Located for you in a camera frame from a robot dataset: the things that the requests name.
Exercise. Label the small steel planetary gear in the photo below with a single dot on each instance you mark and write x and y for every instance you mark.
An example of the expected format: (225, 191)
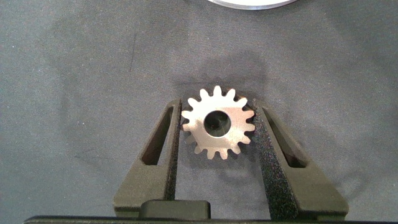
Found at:
(197, 125)

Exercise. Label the dark table mat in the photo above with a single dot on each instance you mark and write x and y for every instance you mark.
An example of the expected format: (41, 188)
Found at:
(77, 93)

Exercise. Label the round white pin plate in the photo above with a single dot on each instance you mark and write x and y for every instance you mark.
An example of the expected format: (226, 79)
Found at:
(252, 2)

